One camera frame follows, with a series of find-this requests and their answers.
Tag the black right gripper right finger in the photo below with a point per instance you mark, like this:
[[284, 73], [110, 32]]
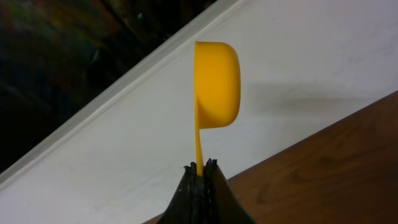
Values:
[[221, 204]]

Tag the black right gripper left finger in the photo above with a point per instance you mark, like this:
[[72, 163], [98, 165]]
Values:
[[186, 203]]

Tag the yellow plastic measuring scoop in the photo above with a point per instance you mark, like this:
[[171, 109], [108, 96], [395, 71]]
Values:
[[217, 90]]

